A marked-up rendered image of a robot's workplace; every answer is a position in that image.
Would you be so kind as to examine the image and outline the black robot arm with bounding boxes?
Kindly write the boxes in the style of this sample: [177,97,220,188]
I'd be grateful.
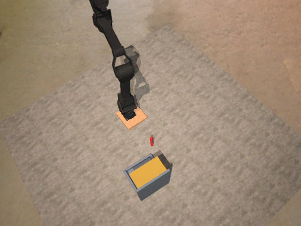
[90,0,137,121]

